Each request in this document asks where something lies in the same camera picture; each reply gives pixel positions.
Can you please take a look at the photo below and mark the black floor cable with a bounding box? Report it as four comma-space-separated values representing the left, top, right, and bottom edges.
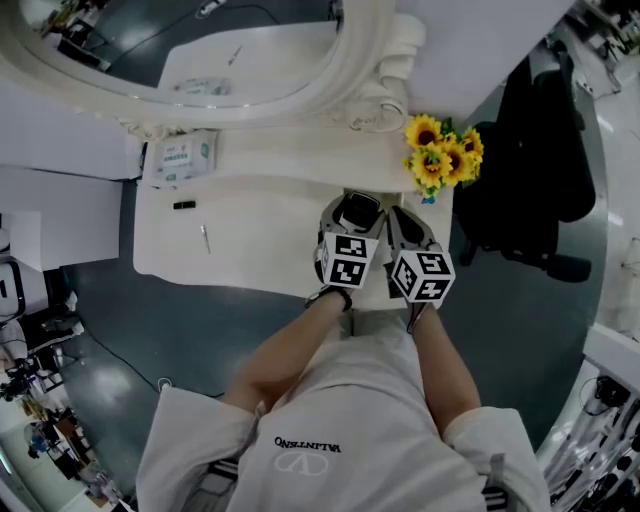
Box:
82, 327, 226, 401

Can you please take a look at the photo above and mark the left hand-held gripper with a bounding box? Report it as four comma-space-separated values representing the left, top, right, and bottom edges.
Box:
313, 195, 388, 291

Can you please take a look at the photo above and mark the person's right forearm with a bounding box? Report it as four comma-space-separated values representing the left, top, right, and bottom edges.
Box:
409, 302, 482, 436

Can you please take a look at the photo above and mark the black wrist strap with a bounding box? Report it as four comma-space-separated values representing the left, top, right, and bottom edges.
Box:
305, 284, 354, 312

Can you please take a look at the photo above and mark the yellow sunflower bouquet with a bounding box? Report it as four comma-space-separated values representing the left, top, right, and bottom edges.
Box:
402, 113, 485, 199

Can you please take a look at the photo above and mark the white equipment rack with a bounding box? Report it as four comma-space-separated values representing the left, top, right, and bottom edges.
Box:
537, 322, 640, 512

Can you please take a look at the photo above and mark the white cart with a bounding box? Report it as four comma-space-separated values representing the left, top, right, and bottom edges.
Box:
0, 259, 27, 324

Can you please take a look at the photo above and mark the oval white-framed mirror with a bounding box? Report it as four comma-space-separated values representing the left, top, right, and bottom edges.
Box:
0, 0, 429, 142

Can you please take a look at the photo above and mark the person's white shirt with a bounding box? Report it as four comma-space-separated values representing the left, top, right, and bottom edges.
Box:
135, 309, 551, 512

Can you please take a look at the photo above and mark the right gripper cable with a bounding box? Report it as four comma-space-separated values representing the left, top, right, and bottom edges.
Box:
407, 301, 432, 335

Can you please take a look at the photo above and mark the white ornate dressing table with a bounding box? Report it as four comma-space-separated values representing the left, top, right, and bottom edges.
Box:
132, 124, 455, 312

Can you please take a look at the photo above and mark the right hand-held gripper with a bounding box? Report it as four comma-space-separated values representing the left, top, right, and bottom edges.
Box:
388, 205, 457, 306

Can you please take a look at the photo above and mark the person's left forearm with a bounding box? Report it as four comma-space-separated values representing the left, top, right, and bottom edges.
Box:
219, 289, 354, 416

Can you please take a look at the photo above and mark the white wet wipes pack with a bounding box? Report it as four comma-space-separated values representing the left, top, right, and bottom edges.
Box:
151, 129, 219, 189

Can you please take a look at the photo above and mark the small black box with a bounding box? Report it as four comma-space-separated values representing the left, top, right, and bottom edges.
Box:
343, 191, 383, 226

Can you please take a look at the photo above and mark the black office chair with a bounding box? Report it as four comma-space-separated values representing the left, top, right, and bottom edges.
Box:
452, 49, 597, 284

